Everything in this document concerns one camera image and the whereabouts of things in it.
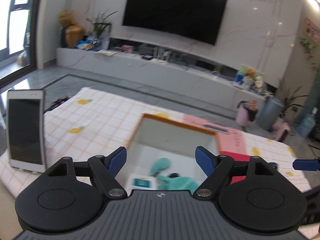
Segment teal fabric bag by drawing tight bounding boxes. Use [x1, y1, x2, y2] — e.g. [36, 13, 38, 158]
[150, 158, 199, 194]

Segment checkered lemon table cloth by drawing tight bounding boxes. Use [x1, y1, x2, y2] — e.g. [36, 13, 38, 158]
[0, 87, 312, 198]

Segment red lidded transparent box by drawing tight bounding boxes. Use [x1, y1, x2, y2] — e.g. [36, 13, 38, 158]
[220, 150, 278, 185]

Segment framed wall picture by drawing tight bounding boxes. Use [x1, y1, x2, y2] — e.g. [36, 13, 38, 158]
[305, 17, 320, 43]

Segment pink printed mat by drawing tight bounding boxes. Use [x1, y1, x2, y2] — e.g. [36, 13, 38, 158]
[183, 114, 247, 155]

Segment grey round trash bin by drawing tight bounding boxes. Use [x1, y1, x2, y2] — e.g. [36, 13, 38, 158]
[256, 98, 284, 131]

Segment pink bin with black bag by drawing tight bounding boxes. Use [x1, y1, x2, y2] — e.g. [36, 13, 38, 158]
[235, 100, 258, 128]

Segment green plant in glass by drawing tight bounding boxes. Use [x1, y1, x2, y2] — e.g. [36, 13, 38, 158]
[86, 11, 117, 50]

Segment pink space heater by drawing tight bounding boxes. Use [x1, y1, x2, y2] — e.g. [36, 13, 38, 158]
[272, 121, 291, 142]

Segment green potted floor plant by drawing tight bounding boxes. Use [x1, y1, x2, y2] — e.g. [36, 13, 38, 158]
[275, 79, 308, 118]

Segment white tissue pack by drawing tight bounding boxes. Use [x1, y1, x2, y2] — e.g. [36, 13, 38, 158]
[125, 173, 157, 190]

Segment teddy bear figure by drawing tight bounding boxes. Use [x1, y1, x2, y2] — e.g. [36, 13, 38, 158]
[244, 67, 256, 80]

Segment orange cardboard storage box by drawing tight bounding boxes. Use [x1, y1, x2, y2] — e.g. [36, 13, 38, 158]
[116, 114, 220, 193]

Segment white smartphone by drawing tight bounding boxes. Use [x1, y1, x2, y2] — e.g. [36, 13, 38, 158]
[6, 89, 47, 173]

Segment golden vase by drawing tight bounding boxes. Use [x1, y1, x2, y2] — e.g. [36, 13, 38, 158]
[65, 25, 85, 48]

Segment white wifi router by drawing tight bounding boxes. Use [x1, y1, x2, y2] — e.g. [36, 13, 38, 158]
[152, 47, 171, 63]

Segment black wall television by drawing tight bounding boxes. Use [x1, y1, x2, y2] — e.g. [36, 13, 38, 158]
[123, 0, 227, 45]

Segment blue water bottle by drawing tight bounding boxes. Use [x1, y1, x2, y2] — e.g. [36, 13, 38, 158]
[297, 107, 318, 138]

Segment dried yellow flowers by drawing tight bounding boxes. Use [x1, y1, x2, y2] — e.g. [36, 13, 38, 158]
[57, 10, 75, 28]

